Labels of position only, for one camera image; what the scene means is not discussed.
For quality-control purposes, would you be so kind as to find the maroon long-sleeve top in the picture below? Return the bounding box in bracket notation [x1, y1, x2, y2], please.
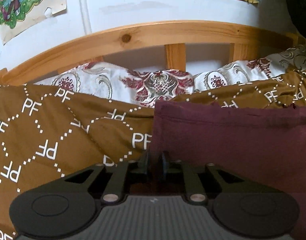
[150, 101, 306, 239]

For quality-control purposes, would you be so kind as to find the brown PF-print blanket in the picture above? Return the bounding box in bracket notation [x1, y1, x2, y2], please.
[0, 64, 306, 240]

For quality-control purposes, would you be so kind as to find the white floral bed sheet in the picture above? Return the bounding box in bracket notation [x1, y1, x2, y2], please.
[37, 45, 306, 107]

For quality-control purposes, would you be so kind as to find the wooden bed frame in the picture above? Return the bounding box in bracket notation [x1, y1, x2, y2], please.
[0, 20, 300, 86]

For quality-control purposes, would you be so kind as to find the white wall pipe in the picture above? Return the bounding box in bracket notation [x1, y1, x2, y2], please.
[79, 0, 92, 35]

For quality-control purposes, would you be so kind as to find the anime boy wall poster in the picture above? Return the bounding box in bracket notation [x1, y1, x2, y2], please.
[0, 0, 67, 44]

